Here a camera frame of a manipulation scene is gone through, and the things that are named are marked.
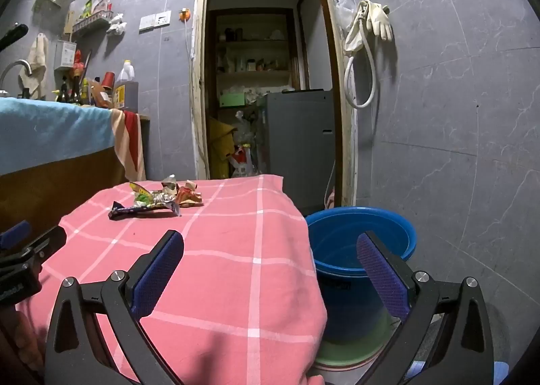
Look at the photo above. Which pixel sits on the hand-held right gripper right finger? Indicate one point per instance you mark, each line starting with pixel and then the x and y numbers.
pixel 382 275

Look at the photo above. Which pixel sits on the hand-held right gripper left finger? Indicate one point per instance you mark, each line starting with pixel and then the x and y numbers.
pixel 158 271

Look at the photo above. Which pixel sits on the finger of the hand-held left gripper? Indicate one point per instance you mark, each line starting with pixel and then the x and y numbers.
pixel 48 243
pixel 12 233

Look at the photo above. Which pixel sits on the blue plastic bucket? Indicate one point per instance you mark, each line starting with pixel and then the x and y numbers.
pixel 337 237

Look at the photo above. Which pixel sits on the purple snack wrapper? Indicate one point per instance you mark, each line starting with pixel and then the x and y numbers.
pixel 126 210

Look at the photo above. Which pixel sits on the silver wrapper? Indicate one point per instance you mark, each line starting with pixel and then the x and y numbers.
pixel 162 197

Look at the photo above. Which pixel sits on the green yellow snack wrapper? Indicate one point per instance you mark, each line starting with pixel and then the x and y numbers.
pixel 142 198

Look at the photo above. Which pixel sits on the orange snack wrapper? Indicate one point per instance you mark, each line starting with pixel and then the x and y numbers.
pixel 187 197

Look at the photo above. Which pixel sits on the pink checked cloth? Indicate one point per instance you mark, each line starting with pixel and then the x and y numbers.
pixel 232 262

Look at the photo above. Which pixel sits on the green plastic basin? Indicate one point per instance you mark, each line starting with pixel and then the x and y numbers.
pixel 350 355

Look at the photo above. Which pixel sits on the pink item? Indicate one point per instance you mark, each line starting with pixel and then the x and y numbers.
pixel 331 199

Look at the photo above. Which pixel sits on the blue towel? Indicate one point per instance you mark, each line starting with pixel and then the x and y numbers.
pixel 50 131

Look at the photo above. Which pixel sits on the orange red striped towel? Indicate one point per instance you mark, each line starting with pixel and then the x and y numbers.
pixel 133 136

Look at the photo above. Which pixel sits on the white red plastic bag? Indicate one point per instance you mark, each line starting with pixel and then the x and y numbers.
pixel 244 163

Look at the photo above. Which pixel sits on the yellow bag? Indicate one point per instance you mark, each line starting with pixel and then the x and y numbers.
pixel 219 144

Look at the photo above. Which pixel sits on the dark glass bottle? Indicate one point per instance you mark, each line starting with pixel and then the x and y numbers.
pixel 64 91

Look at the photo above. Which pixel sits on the grey washing machine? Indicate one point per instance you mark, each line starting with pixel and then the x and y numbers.
pixel 295 148

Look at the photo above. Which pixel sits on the brown packet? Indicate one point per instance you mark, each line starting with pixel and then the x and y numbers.
pixel 101 96

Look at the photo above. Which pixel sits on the clear crumpled plastic bag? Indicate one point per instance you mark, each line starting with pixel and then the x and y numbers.
pixel 244 127

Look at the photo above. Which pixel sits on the metal faucet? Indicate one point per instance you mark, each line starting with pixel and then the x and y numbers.
pixel 17 65

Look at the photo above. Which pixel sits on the large sauce jug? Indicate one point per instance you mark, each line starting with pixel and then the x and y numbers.
pixel 126 93

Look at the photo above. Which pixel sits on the beige hanging cloth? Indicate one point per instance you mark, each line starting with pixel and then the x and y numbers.
pixel 36 64

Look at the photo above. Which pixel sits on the red cup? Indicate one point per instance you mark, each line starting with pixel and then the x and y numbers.
pixel 108 80

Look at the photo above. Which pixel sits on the red utensil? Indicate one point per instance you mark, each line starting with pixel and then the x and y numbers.
pixel 78 60

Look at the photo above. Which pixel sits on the green box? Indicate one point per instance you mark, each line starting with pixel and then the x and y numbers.
pixel 232 100

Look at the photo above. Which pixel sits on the wooden shelf unit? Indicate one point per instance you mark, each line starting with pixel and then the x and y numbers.
pixel 253 74

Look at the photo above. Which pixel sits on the white crumpled bag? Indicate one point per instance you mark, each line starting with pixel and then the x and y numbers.
pixel 117 24

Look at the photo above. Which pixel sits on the cream rubber glove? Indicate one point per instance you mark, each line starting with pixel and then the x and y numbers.
pixel 353 39
pixel 379 20

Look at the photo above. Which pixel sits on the white wall box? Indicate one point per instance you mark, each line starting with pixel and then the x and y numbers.
pixel 65 53

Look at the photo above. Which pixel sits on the wooden door frame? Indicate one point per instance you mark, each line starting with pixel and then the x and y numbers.
pixel 198 72

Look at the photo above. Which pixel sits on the wall shelf rack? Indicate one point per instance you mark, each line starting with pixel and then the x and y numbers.
pixel 90 24

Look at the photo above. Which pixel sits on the white wall switch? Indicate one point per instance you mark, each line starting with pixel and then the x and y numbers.
pixel 147 23

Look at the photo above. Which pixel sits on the white wall socket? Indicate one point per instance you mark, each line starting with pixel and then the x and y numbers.
pixel 163 18

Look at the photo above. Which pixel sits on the orange wall hook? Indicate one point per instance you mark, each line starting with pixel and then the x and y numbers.
pixel 185 14

